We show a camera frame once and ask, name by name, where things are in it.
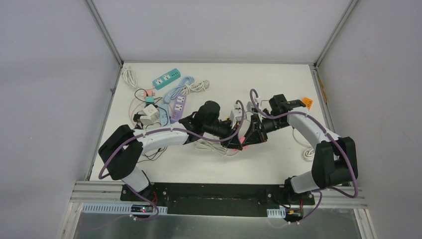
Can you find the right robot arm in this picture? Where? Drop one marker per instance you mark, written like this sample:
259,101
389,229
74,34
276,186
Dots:
334,163

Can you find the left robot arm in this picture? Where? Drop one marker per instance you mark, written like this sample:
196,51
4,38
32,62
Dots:
120,153

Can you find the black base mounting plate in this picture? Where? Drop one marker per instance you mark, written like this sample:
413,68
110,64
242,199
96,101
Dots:
236,200

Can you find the pink plug adapter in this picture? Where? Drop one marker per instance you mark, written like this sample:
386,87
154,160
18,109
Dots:
242,145

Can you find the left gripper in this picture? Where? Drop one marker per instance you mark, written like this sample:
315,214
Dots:
231,133

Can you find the teal plug adapter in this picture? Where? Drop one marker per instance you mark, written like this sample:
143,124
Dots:
149,99

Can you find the purple power strip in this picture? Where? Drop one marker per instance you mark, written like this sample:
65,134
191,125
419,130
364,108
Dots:
177,112

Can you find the teal power strip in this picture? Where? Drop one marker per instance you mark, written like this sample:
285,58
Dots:
166,79

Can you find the light blue power strip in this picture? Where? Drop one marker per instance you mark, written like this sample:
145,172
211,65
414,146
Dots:
164,114

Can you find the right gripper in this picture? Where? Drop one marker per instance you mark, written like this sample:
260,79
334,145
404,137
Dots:
255,134

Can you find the white cube socket adapter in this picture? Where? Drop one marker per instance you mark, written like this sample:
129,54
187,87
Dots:
151,111

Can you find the orange power strip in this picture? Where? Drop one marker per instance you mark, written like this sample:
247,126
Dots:
308,102

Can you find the small pink plug charger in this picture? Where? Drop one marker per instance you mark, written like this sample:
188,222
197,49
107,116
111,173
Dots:
148,93

